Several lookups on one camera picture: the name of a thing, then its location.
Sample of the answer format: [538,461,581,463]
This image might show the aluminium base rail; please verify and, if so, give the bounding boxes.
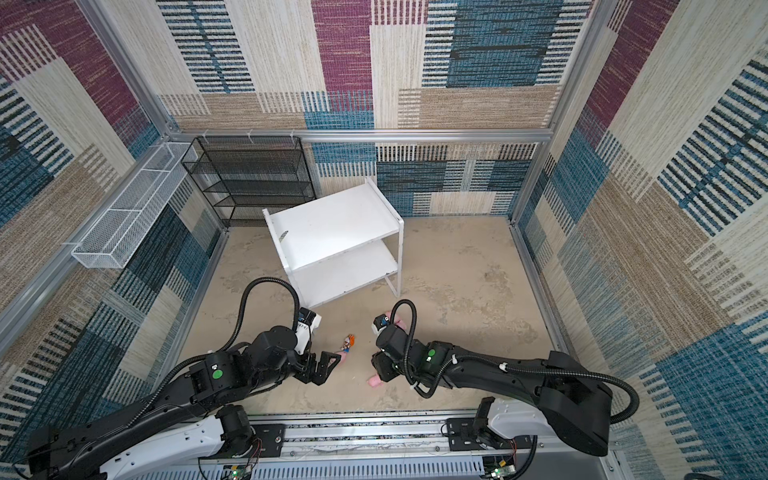
[132,400,632,479]

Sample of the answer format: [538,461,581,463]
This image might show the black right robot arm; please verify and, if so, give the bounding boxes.
[371,299,640,457]

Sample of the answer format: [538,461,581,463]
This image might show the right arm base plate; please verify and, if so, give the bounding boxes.
[441,417,533,451]

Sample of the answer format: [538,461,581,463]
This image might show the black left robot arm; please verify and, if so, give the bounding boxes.
[22,279,341,479]

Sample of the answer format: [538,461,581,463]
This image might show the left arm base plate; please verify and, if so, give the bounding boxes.
[241,423,287,460]

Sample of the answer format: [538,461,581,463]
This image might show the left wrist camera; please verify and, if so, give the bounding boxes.
[295,307,322,355]

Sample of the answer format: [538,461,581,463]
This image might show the white wire wall basket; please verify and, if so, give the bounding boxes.
[72,142,189,269]

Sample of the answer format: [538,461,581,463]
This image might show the pink-haired doll figure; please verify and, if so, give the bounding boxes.
[385,311,408,330]

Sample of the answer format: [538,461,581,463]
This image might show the white two-tier shelf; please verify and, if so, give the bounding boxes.
[262,177,404,309]

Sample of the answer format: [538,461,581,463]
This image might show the orange-haired doll figure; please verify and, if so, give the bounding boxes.
[341,334,355,353]

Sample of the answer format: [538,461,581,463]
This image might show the black wire mesh shelf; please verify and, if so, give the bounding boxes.
[181,136,317,227]

